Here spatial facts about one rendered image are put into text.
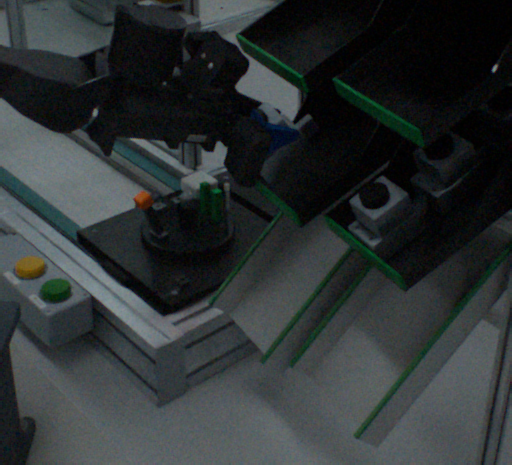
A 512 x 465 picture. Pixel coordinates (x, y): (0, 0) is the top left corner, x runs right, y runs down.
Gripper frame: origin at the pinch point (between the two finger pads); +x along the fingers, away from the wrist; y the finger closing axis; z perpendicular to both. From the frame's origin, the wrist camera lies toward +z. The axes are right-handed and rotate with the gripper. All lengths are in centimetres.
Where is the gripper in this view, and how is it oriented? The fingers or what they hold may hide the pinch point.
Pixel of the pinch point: (261, 122)
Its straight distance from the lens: 102.4
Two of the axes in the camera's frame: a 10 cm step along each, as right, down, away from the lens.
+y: -4.0, -5.4, 7.4
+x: 8.7, 0.4, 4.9
